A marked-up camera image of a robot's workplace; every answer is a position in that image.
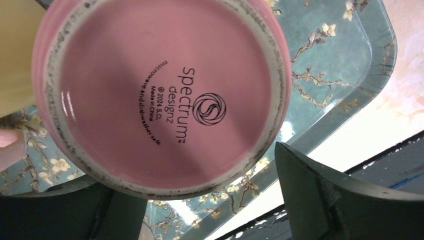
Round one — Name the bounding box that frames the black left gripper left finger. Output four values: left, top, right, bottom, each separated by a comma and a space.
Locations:
0, 175, 147, 240

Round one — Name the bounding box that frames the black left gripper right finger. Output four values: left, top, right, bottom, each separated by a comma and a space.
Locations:
274, 141, 424, 240

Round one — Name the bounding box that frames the red-bottomed glass mug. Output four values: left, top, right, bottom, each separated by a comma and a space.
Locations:
31, 0, 292, 200

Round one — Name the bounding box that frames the light pink glass mug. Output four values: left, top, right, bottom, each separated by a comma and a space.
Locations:
0, 128, 27, 172

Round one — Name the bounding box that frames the yellow upside-down mug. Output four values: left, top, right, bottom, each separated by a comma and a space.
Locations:
0, 0, 46, 117

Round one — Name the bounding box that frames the teal floral serving tray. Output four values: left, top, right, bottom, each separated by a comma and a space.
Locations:
0, 0, 397, 240

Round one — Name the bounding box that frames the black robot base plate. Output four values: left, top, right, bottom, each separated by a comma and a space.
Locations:
215, 130, 424, 240

